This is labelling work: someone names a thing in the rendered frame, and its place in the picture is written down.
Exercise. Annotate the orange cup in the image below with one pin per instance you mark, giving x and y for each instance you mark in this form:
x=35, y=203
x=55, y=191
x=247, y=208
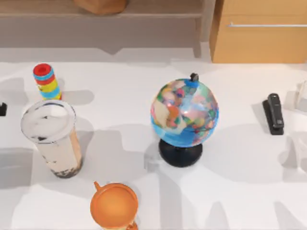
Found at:
x=114, y=208

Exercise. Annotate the colourful globe on black base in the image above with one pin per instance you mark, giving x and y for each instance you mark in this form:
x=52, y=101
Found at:
x=184, y=115

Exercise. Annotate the wooden cupboard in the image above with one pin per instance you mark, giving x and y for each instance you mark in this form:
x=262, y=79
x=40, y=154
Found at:
x=257, y=43

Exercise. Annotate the wooden drawer front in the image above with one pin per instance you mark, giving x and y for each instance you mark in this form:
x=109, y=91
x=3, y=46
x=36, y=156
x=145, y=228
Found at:
x=262, y=10

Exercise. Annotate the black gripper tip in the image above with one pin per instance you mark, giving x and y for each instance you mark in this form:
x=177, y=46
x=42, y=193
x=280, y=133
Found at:
x=2, y=109

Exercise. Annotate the brown bread loaf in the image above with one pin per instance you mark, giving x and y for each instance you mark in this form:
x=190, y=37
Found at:
x=99, y=6

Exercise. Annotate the stack of coloured rings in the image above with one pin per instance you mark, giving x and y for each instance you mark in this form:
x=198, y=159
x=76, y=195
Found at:
x=47, y=82

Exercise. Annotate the black stapler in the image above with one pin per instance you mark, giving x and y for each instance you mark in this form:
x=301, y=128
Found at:
x=274, y=113

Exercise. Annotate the clear bubble tea cup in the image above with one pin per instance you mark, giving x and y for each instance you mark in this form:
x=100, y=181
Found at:
x=53, y=136

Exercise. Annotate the open wooden shelf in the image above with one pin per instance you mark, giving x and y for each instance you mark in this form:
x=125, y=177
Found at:
x=100, y=26

